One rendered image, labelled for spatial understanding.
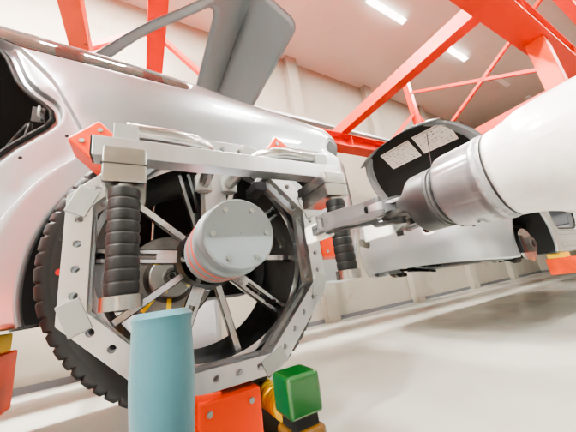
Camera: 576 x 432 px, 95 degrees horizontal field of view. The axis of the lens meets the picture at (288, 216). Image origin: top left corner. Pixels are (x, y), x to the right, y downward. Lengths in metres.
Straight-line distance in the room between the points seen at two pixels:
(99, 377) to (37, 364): 4.00
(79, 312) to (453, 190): 0.57
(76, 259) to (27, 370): 4.12
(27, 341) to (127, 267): 4.32
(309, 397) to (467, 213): 0.25
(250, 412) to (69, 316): 0.36
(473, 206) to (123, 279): 0.38
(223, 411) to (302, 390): 0.31
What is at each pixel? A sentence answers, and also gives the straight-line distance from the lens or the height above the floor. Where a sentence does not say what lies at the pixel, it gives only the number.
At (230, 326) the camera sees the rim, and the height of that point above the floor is 0.68.
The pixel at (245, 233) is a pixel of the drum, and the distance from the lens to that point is 0.47.
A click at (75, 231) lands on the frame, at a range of 0.60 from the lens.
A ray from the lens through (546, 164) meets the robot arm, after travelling 0.29.
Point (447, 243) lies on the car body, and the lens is 2.87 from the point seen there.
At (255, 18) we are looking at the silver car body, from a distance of 2.76.
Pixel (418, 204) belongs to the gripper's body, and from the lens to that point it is 0.35.
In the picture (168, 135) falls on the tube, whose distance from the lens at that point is 0.46.
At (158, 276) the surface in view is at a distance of 1.10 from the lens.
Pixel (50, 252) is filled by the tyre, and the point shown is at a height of 0.87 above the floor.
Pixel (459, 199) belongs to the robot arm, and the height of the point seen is 0.81.
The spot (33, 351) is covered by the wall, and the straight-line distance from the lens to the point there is 4.66.
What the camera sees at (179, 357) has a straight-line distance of 0.46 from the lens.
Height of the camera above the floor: 0.75
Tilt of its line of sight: 15 degrees up
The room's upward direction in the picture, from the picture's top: 8 degrees counter-clockwise
